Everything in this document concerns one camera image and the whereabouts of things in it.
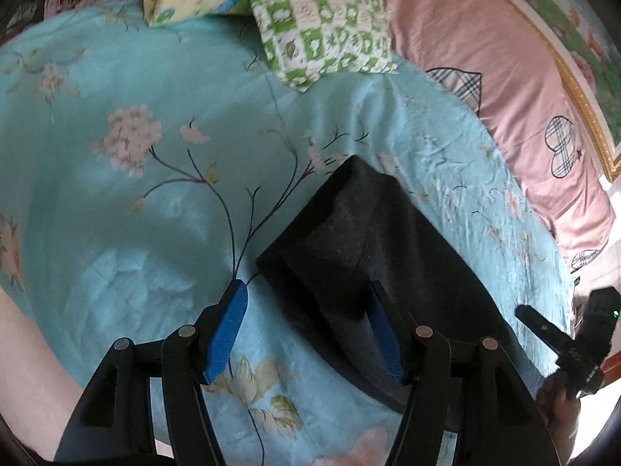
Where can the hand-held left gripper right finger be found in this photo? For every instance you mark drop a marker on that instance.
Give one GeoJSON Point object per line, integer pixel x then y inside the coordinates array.
{"type": "Point", "coordinates": [388, 344]}

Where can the light blue floral bed sheet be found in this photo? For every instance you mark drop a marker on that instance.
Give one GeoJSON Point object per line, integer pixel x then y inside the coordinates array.
{"type": "Point", "coordinates": [145, 194]}

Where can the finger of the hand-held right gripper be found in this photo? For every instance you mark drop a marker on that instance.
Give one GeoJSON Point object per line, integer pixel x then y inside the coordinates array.
{"type": "Point", "coordinates": [541, 327]}

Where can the pink quilt with plaid hearts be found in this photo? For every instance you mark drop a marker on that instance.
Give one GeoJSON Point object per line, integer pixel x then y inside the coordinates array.
{"type": "Point", "coordinates": [495, 82]}

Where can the green and white patterned pillow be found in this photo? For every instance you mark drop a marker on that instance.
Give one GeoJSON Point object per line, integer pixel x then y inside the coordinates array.
{"type": "Point", "coordinates": [325, 19]}

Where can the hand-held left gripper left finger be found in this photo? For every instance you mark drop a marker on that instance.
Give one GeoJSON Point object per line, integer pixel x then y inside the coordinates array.
{"type": "Point", "coordinates": [228, 330]}

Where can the person's right hand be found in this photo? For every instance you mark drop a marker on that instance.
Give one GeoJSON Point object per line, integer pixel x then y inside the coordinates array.
{"type": "Point", "coordinates": [560, 407]}

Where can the black pants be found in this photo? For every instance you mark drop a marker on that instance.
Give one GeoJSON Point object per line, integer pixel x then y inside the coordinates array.
{"type": "Point", "coordinates": [368, 252]}

